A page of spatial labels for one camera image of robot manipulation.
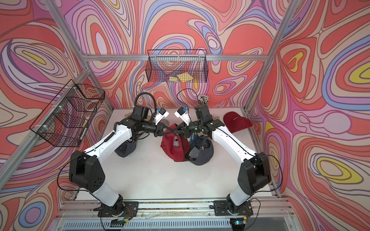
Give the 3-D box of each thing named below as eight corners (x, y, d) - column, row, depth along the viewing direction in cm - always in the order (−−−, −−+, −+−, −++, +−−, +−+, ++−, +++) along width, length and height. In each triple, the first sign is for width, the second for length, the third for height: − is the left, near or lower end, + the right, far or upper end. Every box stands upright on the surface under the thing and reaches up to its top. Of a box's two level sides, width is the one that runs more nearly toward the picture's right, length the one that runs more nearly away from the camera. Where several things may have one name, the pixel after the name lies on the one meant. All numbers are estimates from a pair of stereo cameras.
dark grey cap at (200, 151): (185, 165, 90) (184, 155, 80) (191, 142, 101) (192, 131, 91) (208, 171, 88) (211, 162, 78) (212, 147, 98) (215, 137, 88)
